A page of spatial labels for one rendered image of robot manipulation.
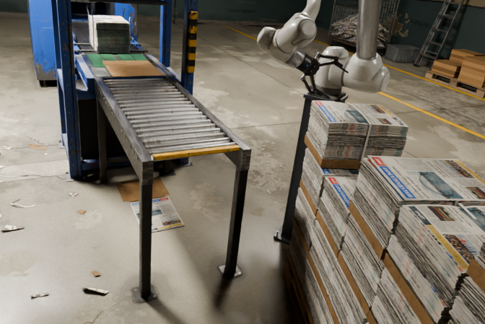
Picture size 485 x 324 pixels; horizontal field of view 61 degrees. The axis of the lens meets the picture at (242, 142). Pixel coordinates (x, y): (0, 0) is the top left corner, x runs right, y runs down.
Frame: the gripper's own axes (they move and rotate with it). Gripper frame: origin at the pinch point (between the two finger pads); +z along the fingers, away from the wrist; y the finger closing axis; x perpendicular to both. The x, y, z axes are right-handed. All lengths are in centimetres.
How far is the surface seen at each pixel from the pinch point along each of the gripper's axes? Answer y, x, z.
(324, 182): 37.3, 19.9, 14.3
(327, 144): 23.3, 12.7, 8.0
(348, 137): 15.7, 13.0, 14.0
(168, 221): 138, -61, -10
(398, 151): 9.1, 12.7, 39.7
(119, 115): 81, -50, -72
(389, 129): 3.2, 13.4, 27.9
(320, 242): 60, 30, 25
